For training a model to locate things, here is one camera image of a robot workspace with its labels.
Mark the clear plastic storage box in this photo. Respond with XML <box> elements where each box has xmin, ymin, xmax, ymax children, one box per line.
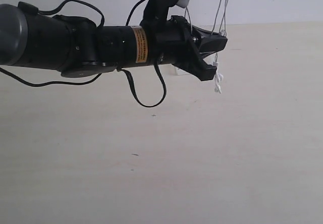
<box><xmin>168</xmin><ymin>24</ymin><xmax>218</xmax><ymax>76</ymax></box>

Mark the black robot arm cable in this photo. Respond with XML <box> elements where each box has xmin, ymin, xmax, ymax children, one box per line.
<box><xmin>0</xmin><ymin>0</ymin><xmax>167</xmax><ymax>108</ymax></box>

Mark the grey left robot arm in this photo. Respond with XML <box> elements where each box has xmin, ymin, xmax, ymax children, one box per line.
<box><xmin>1</xmin><ymin>0</ymin><xmax>228</xmax><ymax>81</ymax></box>

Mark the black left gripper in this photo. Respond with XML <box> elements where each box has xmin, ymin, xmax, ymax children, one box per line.
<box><xmin>141</xmin><ymin>16</ymin><xmax>228</xmax><ymax>81</ymax></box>

